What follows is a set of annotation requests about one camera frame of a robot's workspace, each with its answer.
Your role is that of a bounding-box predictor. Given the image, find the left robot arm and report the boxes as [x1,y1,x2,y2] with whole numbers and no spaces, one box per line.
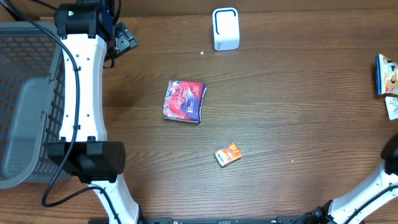
[47,1,143,224]

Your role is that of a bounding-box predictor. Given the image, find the grey plastic mesh basket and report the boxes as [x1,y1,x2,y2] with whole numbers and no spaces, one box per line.
[1,22,65,189]

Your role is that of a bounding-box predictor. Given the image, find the white barcode scanner stand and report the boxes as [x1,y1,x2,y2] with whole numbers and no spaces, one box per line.
[212,7,240,51]

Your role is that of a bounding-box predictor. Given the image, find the pink purple sanitary pad pack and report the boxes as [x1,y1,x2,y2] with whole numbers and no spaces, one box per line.
[163,80,206,123]

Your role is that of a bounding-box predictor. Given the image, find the yellow blue snack bag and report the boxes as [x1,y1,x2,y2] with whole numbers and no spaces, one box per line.
[376,54,397,95]

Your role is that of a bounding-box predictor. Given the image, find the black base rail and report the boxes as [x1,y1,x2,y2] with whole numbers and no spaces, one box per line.
[88,213,366,224]

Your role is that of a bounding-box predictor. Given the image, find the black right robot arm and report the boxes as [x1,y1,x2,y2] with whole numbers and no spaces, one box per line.
[291,135,397,224]

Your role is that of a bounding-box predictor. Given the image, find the orange red wipes pack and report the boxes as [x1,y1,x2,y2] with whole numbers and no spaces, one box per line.
[214,142,243,167]

